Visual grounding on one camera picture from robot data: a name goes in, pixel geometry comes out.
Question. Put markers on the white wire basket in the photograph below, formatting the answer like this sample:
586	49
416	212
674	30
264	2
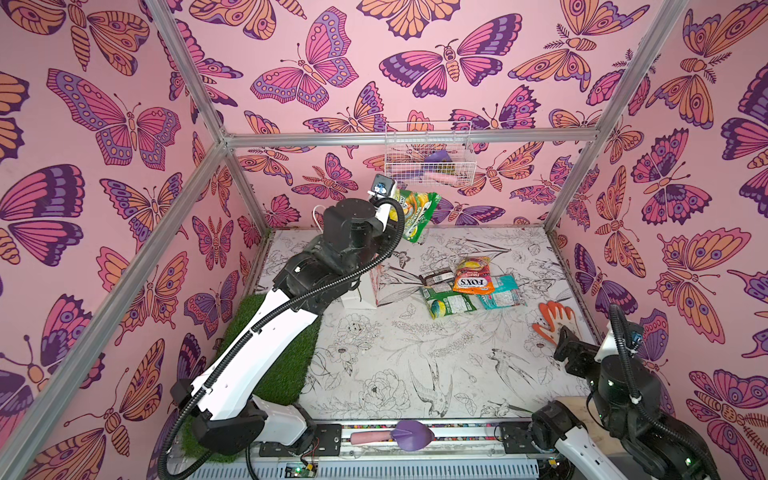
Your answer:
425	154

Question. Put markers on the green Fox's spring tea bag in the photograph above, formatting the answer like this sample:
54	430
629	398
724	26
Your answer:
418	209

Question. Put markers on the green rainbow candy bag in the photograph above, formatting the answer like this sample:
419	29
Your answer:
442	301

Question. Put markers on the dark brown snack bar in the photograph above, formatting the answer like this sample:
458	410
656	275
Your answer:
437	277

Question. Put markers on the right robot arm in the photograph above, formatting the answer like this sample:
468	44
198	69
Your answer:
627	398

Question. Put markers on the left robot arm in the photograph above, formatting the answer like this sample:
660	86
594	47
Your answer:
312	279

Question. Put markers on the orange Fox's fruits candy bag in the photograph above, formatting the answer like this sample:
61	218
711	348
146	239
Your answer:
473	276

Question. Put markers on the purple trowel in basket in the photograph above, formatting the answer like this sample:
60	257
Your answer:
437	168

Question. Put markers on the teal mint candy bag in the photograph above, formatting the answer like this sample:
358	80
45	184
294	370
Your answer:
506	294

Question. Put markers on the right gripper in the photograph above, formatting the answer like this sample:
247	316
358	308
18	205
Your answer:
571	351

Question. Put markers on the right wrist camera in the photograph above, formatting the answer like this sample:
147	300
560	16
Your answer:
633	335

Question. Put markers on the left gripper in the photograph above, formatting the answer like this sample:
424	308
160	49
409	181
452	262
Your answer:
380	229

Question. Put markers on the orange and white garden glove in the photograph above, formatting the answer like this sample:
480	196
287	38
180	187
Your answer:
553	317

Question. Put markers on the purple garden trowel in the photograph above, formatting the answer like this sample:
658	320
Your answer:
409	436

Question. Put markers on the beige work glove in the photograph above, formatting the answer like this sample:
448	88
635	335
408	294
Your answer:
587	414

